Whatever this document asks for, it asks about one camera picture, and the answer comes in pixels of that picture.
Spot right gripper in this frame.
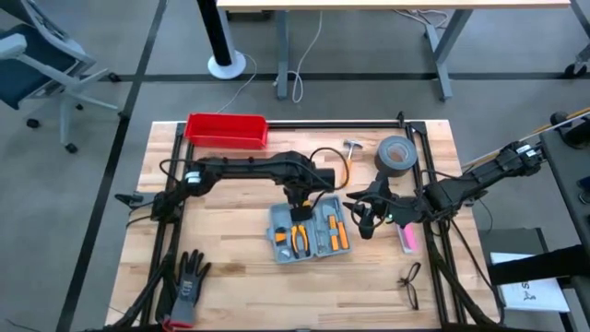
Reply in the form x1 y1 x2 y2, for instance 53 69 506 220
342 172 419 241

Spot grey plastic tool case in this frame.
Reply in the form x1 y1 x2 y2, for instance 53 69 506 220
265 195 353 265

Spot orange round object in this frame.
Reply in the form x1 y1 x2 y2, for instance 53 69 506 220
337 219 350 251

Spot yellow handled pliers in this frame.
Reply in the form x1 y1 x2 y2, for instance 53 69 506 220
289 223 311 259

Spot orange handled hammer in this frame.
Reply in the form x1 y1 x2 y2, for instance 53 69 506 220
341 139 364 179

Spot red plastic bin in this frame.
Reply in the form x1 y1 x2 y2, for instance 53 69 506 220
183 113 269 151

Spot pink white sanding block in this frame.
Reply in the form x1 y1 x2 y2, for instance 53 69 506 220
395 223 419 255

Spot dark framed eyeglasses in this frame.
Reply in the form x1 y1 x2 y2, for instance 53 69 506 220
397 262 423 312

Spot black grey work glove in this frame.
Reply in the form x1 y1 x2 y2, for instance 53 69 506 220
161 249 213 331

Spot pole with round white base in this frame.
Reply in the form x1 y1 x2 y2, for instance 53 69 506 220
195 0 248 80

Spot grey floor box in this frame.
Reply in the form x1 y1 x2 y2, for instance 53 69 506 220
478 228 554 259

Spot black flat bar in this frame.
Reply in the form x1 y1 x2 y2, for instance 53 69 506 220
487 243 590 287

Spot white printed paper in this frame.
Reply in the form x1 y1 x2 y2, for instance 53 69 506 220
490 252 572 314

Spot wooden desk with grey legs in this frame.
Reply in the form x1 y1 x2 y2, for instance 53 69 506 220
216 0 572 102

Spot yellow white rod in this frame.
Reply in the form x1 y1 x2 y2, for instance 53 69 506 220
463 108 590 170

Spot black cart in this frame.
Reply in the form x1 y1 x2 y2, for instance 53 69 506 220
538 110 590 259

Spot grey chair leg with caster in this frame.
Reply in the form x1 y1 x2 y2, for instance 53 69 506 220
564 0 590 79

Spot grey blue office chair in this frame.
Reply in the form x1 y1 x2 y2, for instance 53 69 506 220
0 0 120 154

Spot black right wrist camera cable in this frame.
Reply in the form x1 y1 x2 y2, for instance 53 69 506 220
354 193 402 230

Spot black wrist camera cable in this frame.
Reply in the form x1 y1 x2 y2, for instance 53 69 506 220
308 146 351 193
354 193 402 230

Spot black left wrist camera cable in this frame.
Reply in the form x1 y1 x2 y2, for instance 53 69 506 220
308 146 351 193

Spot grey duct tape roll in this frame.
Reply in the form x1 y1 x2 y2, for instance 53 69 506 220
374 135 419 179

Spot black aluminium table frame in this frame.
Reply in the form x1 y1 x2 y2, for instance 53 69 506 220
151 110 455 331

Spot white floor cable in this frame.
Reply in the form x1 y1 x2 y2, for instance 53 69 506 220
274 9 324 105

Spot black diagonal frame brace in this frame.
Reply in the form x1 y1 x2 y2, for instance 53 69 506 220
110 251 185 331
428 230 504 328

